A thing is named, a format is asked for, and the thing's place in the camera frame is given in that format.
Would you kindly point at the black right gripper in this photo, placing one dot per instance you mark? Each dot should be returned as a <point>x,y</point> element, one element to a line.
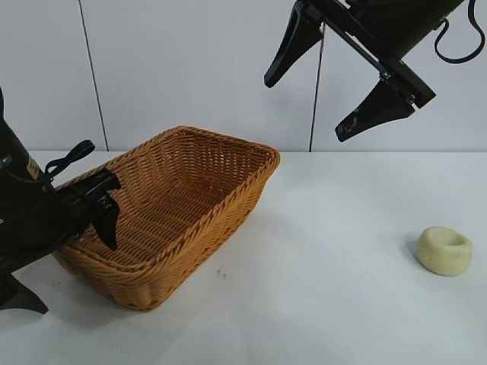
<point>395,26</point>

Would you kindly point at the tan woven wicker basket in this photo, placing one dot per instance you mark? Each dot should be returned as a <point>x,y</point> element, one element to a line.
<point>179,213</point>

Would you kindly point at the pale yellow egg yolk pastry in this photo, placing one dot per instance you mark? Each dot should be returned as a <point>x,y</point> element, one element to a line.
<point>444,251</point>

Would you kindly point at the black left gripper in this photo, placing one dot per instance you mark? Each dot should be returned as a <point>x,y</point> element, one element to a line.
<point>26,213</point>

